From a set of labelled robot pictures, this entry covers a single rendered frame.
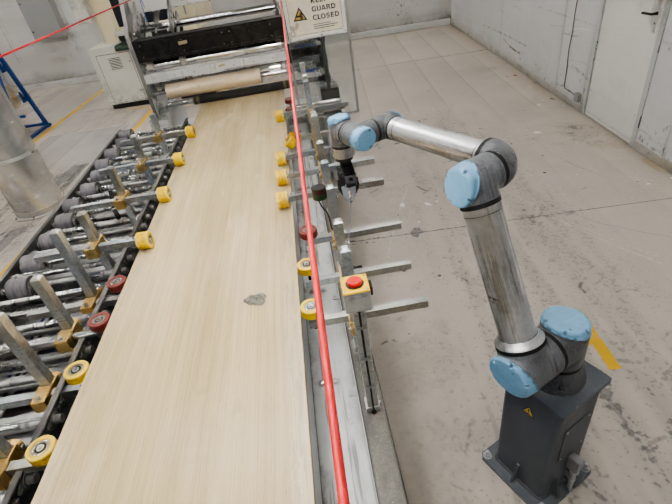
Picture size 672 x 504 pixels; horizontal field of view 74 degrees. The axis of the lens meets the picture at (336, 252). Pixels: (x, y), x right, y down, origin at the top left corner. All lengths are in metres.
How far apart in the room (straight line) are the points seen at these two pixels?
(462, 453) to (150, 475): 1.38
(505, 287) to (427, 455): 1.10
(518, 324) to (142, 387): 1.15
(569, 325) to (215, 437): 1.10
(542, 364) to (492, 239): 0.41
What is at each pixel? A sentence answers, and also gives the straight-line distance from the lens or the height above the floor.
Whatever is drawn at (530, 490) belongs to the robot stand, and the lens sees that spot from 2.20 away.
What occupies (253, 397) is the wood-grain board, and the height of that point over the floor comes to 0.90.
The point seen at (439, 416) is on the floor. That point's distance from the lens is 2.36.
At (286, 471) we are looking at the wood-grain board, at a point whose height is 0.90.
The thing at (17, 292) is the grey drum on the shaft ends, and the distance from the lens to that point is 2.53.
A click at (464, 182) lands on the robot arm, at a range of 1.26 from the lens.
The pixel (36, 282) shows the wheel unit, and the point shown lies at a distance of 1.91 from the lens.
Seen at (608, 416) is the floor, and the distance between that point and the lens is 2.51.
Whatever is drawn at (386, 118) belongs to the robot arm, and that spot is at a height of 1.36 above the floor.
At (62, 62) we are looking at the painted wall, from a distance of 11.87.
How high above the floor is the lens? 1.96
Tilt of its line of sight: 35 degrees down
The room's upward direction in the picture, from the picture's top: 10 degrees counter-clockwise
